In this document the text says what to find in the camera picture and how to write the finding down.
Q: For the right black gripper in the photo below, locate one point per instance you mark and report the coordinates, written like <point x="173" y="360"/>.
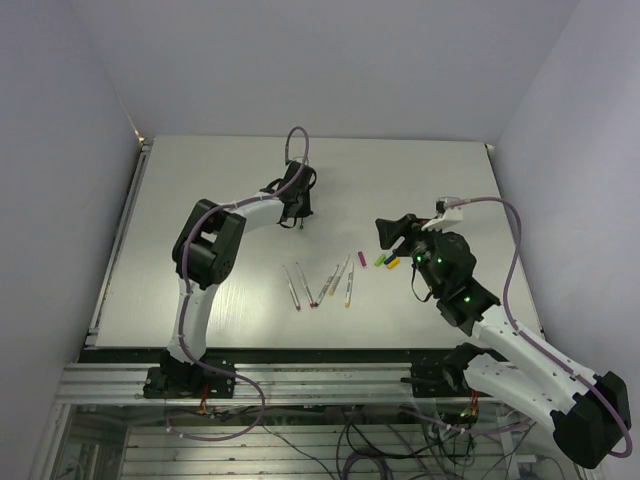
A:
<point x="408" y="227"/>

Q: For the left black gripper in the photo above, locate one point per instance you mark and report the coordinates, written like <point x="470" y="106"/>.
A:
<point x="306" y="211"/>

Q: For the red pen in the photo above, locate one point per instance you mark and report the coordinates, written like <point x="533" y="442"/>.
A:
<point x="305" y="285"/>

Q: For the purple pen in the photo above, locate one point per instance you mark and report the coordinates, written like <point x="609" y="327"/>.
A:
<point x="292" y="290"/>

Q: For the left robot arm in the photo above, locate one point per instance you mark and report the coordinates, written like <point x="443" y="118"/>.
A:
<point x="208" y="244"/>

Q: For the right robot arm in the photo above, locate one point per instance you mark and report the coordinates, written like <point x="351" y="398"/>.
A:
<point x="586" y="413"/>

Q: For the yellow pen cap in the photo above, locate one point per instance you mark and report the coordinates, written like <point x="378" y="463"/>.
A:
<point x="393" y="263"/>

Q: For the yellow pen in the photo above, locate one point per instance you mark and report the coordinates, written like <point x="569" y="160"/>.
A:
<point x="349" y="286"/>

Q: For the orange pen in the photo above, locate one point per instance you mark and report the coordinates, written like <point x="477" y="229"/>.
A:
<point x="338" y="276"/>

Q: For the dark blue pen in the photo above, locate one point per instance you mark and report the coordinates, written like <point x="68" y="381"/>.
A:
<point x="327" y="285"/>

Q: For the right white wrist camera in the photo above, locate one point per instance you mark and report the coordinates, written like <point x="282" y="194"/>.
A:
<point x="448" y="213"/>

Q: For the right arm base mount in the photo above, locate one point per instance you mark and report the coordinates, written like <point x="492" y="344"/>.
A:
<point x="436" y="381"/>

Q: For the aluminium frame rail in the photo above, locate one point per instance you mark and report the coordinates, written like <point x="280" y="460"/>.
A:
<point x="284" y="384"/>

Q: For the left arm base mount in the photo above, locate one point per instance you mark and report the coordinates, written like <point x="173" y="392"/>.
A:
<point x="174" y="379"/>

